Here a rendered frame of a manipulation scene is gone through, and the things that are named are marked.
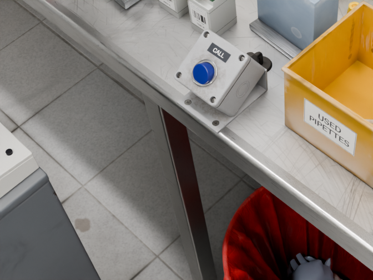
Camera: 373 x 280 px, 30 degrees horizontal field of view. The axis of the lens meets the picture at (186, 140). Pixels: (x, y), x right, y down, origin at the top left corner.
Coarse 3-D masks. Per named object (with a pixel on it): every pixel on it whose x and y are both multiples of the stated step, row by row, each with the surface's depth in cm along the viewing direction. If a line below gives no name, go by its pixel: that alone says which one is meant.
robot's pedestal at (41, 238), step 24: (24, 192) 80; (48, 192) 84; (0, 216) 80; (24, 216) 83; (48, 216) 86; (0, 240) 82; (24, 240) 85; (48, 240) 89; (72, 240) 93; (0, 264) 85; (24, 264) 88; (48, 264) 92; (72, 264) 96
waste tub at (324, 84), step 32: (352, 32) 79; (288, 64) 73; (320, 64) 78; (352, 64) 84; (288, 96) 76; (320, 96) 70; (352, 96) 81; (320, 128) 75; (352, 128) 70; (352, 160) 74
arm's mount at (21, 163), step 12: (0, 132) 82; (0, 144) 80; (12, 144) 80; (0, 156) 79; (12, 156) 79; (24, 156) 79; (0, 168) 78; (12, 168) 78; (24, 168) 80; (36, 168) 81; (0, 180) 78; (12, 180) 80; (0, 192) 79
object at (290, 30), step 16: (272, 0) 85; (288, 0) 82; (304, 0) 79; (320, 0) 78; (336, 0) 80; (272, 16) 87; (288, 16) 84; (304, 16) 81; (320, 16) 80; (336, 16) 83; (256, 32) 90; (272, 32) 88; (288, 32) 86; (304, 32) 83; (320, 32) 83; (288, 48) 87; (304, 48) 85
